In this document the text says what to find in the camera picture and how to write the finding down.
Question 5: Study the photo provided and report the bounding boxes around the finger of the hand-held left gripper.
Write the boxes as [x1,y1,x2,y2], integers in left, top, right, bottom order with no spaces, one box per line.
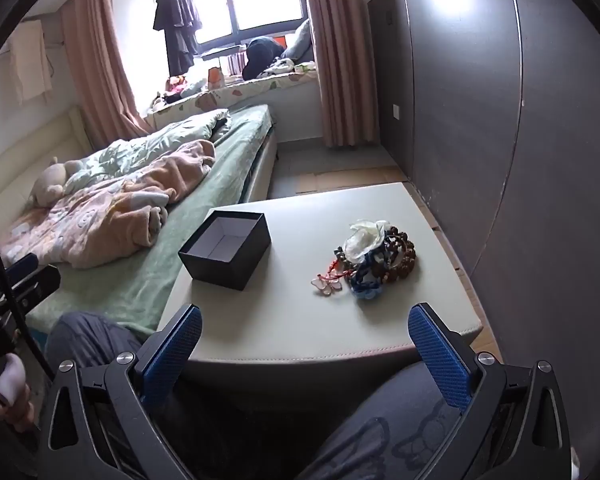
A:
[0,253,40,286]
[7,264,62,313]

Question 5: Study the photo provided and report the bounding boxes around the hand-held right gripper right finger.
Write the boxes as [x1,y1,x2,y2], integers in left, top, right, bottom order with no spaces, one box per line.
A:
[408,303,573,480]

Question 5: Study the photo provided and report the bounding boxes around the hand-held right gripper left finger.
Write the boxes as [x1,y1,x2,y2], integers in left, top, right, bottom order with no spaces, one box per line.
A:
[40,304,203,480]

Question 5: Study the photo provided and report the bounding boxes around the black cardboard box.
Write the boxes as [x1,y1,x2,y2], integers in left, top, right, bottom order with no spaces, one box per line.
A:
[178,210,272,292]

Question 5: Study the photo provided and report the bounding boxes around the black white braided cord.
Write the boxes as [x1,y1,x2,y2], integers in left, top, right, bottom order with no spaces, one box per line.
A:
[349,252,387,301]

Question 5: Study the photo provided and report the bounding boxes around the person's left hand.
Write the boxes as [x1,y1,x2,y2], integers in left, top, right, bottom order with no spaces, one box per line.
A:
[0,352,37,435]

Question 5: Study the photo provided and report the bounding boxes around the beige plush toy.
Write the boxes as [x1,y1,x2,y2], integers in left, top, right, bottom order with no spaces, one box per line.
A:
[30,156,83,208]

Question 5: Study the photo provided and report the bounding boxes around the person's right leg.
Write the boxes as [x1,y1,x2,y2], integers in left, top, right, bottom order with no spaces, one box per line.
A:
[295,360,576,480]

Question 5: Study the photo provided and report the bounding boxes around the peach fleece blanket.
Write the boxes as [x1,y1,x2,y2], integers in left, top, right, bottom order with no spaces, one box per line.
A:
[0,140,217,270]

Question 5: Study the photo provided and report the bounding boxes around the white padded low table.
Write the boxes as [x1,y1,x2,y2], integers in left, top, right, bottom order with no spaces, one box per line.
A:
[156,182,483,401]

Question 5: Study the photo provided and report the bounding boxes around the pink butterfly charm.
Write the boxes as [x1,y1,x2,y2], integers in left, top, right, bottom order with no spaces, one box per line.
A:
[310,272,352,298]

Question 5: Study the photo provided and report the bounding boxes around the white fabric flower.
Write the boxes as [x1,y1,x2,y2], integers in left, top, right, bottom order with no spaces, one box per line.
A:
[342,219,392,263]

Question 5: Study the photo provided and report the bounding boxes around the light green quilt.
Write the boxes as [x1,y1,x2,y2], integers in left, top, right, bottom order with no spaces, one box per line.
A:
[62,109,231,196]

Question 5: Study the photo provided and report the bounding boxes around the bed with green sheet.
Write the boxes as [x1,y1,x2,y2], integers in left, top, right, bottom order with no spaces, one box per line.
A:
[25,105,276,341]

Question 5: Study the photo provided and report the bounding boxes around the hanging white cloth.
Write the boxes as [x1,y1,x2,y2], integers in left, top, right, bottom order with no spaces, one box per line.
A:
[7,20,56,106]

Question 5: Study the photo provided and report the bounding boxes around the pink curtain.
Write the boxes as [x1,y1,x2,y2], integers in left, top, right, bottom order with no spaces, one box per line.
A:
[300,0,378,150]
[62,0,151,143]

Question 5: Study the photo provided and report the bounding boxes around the heap of toys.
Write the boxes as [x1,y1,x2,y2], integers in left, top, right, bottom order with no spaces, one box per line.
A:
[152,75,206,108]

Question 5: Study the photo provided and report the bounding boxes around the dark brown wardrobe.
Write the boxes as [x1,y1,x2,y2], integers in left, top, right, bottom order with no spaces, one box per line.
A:
[367,0,600,411]

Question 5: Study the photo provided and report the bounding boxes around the patterned window seat cushion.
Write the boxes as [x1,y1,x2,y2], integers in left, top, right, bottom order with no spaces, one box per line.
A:
[147,62,321,128]

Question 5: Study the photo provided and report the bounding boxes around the hanging dark clothes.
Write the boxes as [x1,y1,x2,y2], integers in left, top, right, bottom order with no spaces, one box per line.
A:
[153,0,203,77]

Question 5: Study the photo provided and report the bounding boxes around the black cloth heap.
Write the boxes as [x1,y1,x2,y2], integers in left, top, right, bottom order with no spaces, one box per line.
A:
[241,36,286,81]

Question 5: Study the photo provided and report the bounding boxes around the white patterned cloth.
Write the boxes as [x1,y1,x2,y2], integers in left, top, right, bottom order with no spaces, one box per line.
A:
[267,57,316,78]

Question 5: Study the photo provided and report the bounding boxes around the grey pillow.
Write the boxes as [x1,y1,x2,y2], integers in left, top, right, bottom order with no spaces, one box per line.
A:
[280,19,315,63]

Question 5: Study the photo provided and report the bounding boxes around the brown wooden bead bracelet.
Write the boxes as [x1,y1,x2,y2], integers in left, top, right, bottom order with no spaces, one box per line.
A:
[380,226,417,285]

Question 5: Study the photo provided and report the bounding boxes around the red string bracelet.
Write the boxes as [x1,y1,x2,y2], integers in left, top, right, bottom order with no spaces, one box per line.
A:
[330,245,361,281]

